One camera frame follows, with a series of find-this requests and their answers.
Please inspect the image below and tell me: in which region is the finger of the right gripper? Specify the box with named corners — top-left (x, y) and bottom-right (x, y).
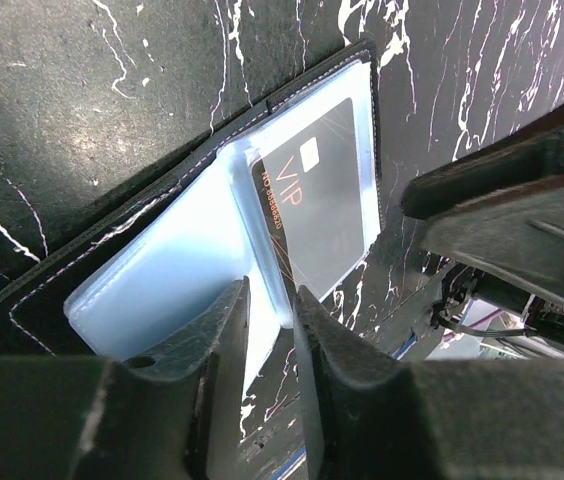
top-left (401, 104), bottom-right (564, 309)

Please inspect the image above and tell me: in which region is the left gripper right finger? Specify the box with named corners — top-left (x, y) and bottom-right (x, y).
top-left (294, 288), bottom-right (564, 479)

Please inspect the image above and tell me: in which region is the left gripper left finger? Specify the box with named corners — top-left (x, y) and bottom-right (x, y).
top-left (0, 279), bottom-right (250, 479)

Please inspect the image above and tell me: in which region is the black VIP credit card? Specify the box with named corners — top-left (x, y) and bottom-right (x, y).
top-left (252, 99), bottom-right (366, 300)

